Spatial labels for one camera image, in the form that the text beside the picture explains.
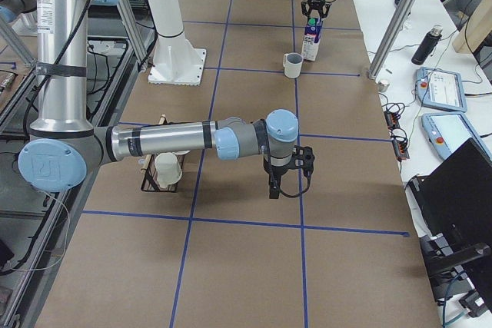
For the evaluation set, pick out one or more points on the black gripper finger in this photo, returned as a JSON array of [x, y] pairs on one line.
[[324, 9], [274, 190], [305, 9]]

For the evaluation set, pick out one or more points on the milk carton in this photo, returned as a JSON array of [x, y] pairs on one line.
[[311, 39]]

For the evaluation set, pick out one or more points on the white grey-lined cup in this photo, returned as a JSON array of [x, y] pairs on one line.
[[292, 63]]

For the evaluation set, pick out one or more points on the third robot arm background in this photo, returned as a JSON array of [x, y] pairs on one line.
[[11, 9]]

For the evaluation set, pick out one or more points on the white upside-down cup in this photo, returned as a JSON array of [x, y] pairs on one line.
[[168, 169]]

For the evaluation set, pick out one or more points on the black water bottle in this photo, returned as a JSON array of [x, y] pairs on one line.
[[427, 45]]

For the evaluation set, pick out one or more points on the blue teach pendant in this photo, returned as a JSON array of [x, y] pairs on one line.
[[448, 131], [440, 89]]

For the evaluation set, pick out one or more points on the black laptop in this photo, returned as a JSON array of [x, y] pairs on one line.
[[455, 200]]

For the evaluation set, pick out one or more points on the aluminium frame post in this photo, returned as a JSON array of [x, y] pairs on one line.
[[396, 23]]

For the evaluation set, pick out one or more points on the black wire rack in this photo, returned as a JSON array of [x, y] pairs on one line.
[[150, 184]]

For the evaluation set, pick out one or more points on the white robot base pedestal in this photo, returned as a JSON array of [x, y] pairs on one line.
[[175, 60]]

